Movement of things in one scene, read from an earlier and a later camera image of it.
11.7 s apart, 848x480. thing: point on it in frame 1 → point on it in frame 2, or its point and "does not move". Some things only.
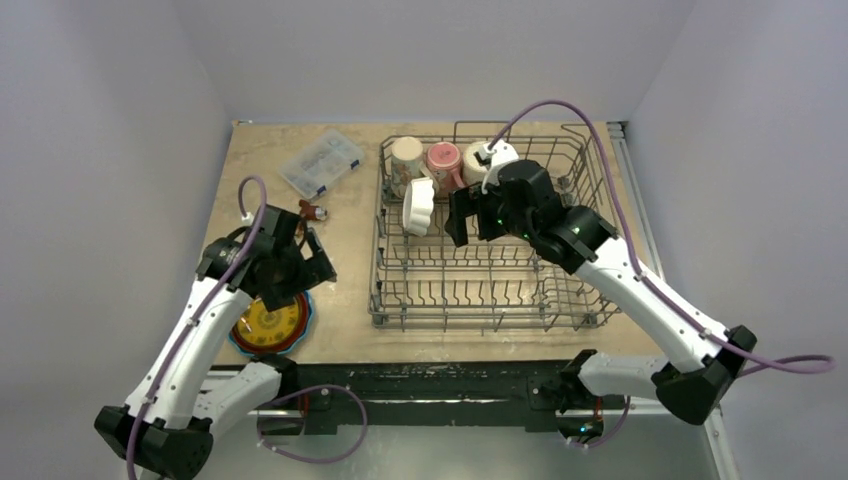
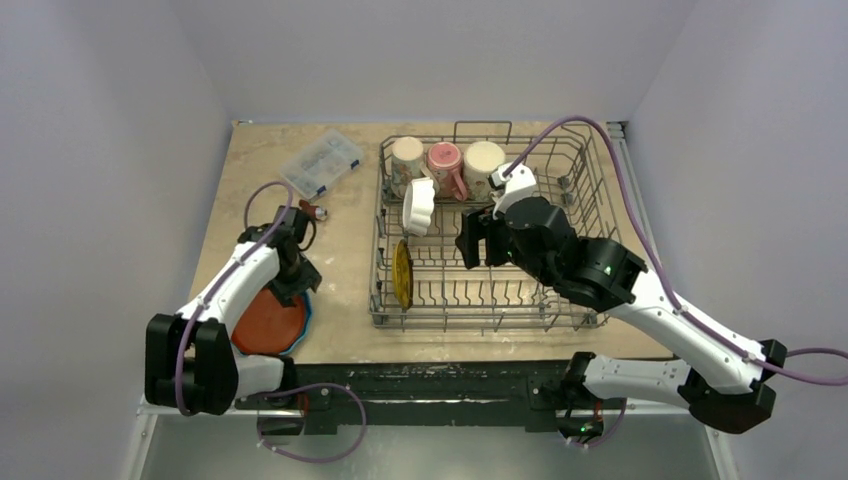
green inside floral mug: (473, 169) does not move
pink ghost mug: (444, 163) does not move
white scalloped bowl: (417, 205) does not move
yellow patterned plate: (258, 325) → (403, 274)
